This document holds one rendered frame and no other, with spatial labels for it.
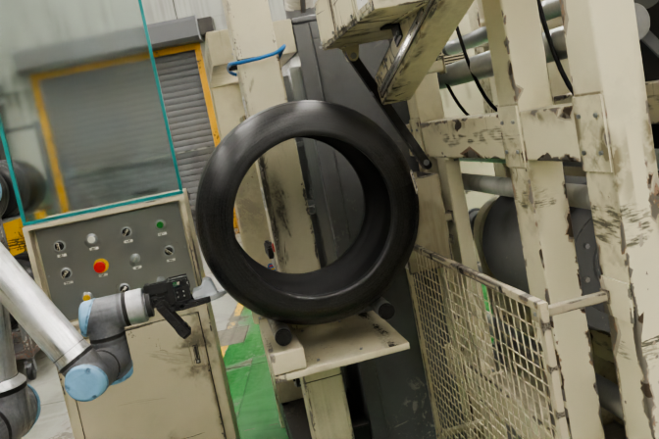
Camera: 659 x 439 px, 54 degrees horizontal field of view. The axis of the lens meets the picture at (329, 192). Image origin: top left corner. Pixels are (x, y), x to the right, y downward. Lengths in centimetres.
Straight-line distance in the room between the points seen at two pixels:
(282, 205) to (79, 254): 81
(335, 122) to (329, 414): 100
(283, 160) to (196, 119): 907
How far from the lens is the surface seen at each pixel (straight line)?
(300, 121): 165
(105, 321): 178
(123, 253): 245
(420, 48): 168
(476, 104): 524
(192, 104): 1104
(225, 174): 163
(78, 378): 168
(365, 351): 179
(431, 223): 207
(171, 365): 248
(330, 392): 219
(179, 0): 1128
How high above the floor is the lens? 142
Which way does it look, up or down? 6 degrees down
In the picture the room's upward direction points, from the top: 11 degrees counter-clockwise
